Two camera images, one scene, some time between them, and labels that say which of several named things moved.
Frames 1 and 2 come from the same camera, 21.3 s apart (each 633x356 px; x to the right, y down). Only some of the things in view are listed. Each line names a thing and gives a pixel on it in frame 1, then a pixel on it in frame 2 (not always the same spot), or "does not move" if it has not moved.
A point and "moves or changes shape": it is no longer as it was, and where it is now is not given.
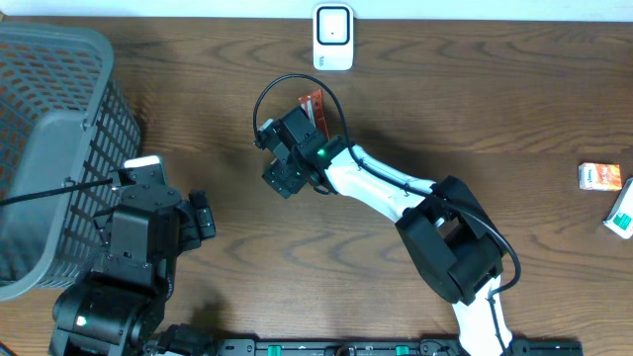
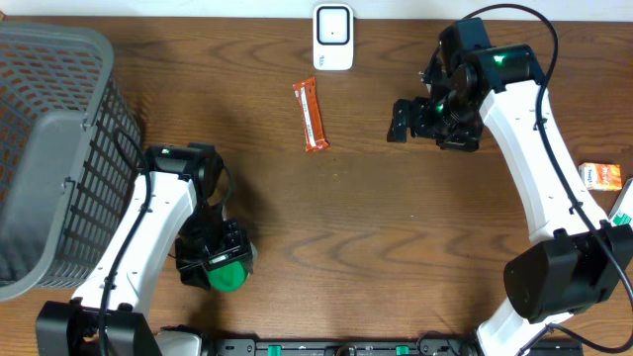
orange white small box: [599, 176] does not move
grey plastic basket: [63, 123] does not move
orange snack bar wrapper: [314, 107] moves or changes shape
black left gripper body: [182, 228] -> [213, 241]
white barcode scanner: [333, 37] does not move
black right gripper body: [287, 175] -> [451, 125]
